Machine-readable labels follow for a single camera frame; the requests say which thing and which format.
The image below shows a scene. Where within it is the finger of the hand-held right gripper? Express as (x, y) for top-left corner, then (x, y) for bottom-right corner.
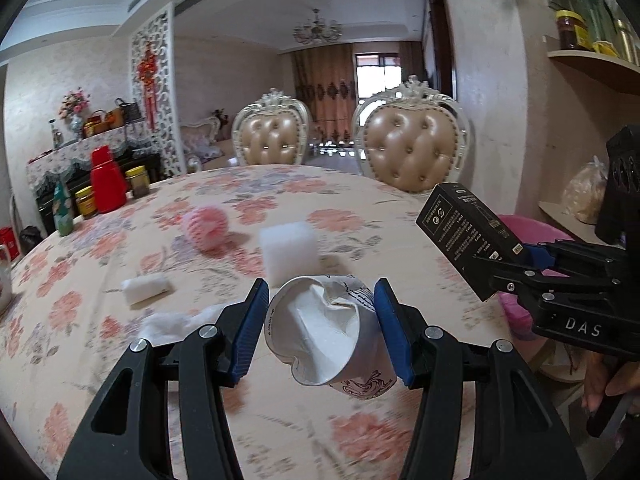
(472, 252), (622, 312)
(510, 240), (626, 281)

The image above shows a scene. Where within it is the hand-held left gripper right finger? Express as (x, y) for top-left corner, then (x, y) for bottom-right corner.
(372, 277), (586, 480)

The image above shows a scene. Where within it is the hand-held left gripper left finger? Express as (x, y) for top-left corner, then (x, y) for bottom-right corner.
(56, 277), (271, 480)

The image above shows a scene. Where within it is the pink trash bin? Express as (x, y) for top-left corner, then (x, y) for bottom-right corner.
(495, 214), (591, 383)

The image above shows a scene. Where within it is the crushed white paper cup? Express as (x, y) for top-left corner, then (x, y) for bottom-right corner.
(263, 274), (398, 401)

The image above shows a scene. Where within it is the small black carton box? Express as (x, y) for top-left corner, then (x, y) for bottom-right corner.
(415, 181), (526, 302)

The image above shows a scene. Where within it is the small pink foam fruit net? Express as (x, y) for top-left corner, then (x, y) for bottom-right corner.
(181, 206), (230, 253)

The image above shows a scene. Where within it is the person's right hand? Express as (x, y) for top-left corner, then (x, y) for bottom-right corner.
(584, 354), (640, 416)

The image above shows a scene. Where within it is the clear plastic food bag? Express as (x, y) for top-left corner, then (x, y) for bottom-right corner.
(560, 156), (610, 226)

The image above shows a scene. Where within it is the crumpled white tissue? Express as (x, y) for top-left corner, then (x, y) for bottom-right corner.
(140, 302), (226, 343)

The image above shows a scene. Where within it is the white foam block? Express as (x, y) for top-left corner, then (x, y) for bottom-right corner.
(259, 221), (321, 286)

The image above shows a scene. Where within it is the white sponge piece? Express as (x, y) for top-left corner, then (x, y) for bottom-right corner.
(121, 274), (170, 306)

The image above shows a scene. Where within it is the cream tufted dining chair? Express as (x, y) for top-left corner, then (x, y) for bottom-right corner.
(231, 87), (313, 167)
(351, 75), (471, 197)

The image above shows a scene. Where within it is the tall yellow-lid jar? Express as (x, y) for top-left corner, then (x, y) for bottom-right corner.
(125, 165), (148, 199)

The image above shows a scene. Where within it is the black upright piano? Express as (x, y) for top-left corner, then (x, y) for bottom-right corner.
(37, 152), (163, 233)

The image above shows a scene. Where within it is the cream ornate sofa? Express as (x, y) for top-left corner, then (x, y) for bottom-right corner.
(180, 115), (236, 173)

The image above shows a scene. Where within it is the red thermos jug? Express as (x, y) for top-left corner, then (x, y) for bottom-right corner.
(90, 145), (128, 214)

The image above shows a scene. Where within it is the small yellow-lid jar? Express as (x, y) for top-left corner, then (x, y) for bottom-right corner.
(75, 186), (97, 220)

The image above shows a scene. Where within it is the green glass bottle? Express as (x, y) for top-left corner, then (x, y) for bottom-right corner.
(52, 177), (75, 237)

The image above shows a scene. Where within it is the dark jar with yellow label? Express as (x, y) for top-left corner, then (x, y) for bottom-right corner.
(556, 10), (590, 51)

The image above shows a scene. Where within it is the gold metal bottle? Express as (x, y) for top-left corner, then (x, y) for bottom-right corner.
(614, 19), (640, 63)

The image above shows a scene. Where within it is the balcony glass door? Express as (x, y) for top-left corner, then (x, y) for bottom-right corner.
(354, 52), (401, 101)

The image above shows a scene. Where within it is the white floral teapot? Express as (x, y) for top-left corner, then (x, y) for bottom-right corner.
(0, 242), (13, 313)

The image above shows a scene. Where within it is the black handbag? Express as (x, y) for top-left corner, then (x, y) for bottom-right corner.
(115, 98), (142, 125)

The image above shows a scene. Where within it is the brown patterned curtain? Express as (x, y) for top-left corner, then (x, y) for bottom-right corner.
(291, 45), (358, 143)

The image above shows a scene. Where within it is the lace floral piano cover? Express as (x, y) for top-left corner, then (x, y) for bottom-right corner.
(26, 127), (136, 191)

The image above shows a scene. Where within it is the white lattice room divider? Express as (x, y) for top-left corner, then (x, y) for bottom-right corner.
(129, 12), (183, 177)

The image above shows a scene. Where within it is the vase with pink flowers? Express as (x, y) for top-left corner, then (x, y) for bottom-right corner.
(59, 87), (91, 141)

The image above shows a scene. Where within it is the ceiling chandelier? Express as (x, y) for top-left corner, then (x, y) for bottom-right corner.
(292, 8), (343, 44)

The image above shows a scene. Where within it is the wooden wall shelf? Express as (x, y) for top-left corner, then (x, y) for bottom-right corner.
(539, 49), (640, 246)

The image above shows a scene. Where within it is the dark wooden door frame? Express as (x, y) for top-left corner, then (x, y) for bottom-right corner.
(422, 0), (458, 106)

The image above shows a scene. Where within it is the red knot wall ornament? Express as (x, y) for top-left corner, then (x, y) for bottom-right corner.
(137, 42), (158, 118)

